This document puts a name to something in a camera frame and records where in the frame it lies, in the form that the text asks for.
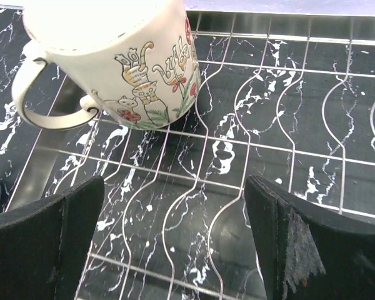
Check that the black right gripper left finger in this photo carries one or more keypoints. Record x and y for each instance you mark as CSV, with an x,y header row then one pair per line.
x,y
44,244

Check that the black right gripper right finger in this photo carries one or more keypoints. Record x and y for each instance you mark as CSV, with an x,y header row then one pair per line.
x,y
306,251

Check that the white cat-pattern mug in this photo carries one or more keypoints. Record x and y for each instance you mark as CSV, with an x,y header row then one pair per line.
x,y
136,60

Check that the steel two-tier dish rack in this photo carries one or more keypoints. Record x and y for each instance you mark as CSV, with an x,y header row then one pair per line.
x,y
289,98

